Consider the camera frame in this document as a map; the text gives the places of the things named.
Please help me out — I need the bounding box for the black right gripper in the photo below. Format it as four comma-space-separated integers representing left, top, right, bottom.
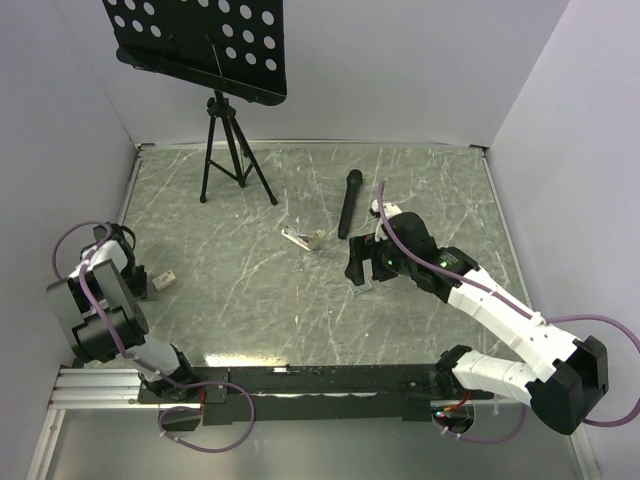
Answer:
344, 232, 415, 287

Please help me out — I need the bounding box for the small cardboard piece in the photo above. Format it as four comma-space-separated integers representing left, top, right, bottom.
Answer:
152, 270, 177, 291

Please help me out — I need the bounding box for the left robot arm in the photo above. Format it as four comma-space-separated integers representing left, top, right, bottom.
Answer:
46, 221, 198, 402

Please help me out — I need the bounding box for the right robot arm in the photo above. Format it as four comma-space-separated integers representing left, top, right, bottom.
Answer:
345, 212, 608, 435

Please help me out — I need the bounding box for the black microphone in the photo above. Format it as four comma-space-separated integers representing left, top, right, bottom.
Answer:
338, 169, 363, 240

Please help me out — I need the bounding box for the black perforated music stand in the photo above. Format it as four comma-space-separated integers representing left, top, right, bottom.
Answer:
103, 0, 287, 187

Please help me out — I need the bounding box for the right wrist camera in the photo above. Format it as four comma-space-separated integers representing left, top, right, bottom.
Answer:
369, 200, 402, 219

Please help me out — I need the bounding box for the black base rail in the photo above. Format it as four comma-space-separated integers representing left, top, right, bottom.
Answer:
195, 364, 467, 426

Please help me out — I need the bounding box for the aluminium frame rail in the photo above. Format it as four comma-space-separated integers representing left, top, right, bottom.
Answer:
49, 366, 490, 409

